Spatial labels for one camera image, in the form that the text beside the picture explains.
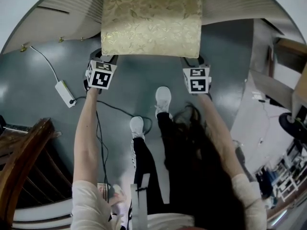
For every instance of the black chair base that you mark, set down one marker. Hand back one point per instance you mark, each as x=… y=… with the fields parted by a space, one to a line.
x=290 y=123

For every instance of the person's right forearm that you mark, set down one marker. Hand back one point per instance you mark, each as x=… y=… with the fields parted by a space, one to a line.
x=220 y=133

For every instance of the person's black trousers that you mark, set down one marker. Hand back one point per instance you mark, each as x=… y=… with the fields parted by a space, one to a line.
x=148 y=166

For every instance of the person's white shirt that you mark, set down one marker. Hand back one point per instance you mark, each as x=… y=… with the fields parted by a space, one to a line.
x=84 y=205

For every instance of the white curved vanity desk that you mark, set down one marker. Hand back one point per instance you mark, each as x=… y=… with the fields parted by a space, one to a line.
x=72 y=20

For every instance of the person's left forearm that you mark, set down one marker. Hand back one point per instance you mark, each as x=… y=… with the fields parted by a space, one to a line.
x=86 y=138

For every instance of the dark wooden staircase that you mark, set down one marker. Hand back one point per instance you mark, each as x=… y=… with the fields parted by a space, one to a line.
x=31 y=157

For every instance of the person's left white shoe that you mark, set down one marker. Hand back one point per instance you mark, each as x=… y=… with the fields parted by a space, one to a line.
x=137 y=126

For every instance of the cream upholstered stool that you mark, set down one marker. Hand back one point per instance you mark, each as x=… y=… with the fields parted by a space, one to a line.
x=153 y=25

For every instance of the person's right white shoe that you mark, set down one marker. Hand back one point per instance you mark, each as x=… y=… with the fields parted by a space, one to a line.
x=163 y=99

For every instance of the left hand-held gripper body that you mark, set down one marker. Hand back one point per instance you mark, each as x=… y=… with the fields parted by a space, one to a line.
x=100 y=79

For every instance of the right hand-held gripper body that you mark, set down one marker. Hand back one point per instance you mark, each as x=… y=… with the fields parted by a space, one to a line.
x=197 y=83

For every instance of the person's white shoe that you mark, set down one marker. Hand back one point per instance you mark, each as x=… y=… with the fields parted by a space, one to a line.
x=137 y=126
x=163 y=99

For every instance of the white power strip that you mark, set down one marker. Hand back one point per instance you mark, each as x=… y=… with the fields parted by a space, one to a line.
x=64 y=92

